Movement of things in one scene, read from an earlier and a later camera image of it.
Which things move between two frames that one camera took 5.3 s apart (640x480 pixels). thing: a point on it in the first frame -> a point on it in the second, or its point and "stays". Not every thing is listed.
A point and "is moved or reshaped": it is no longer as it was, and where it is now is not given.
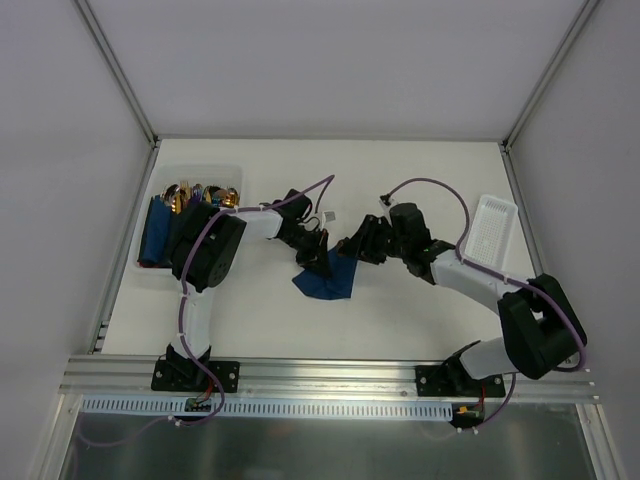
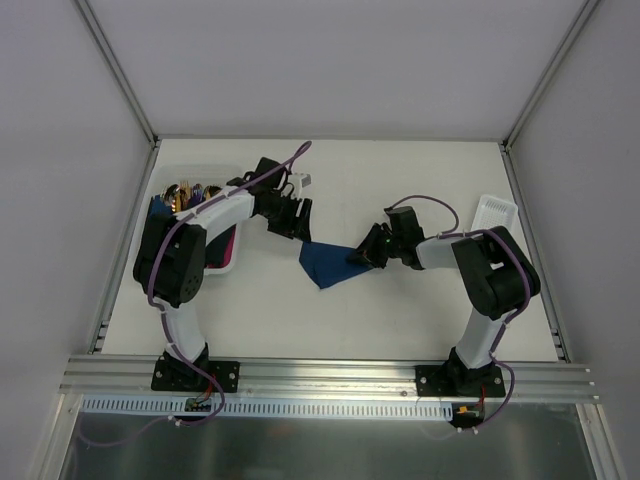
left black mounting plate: x=193 y=376 stays
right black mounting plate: x=456 y=381 stays
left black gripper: x=310 y=245 -> x=291 y=216
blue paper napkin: x=338 y=286 is moved or reshaped
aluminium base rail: x=342 y=379 stays
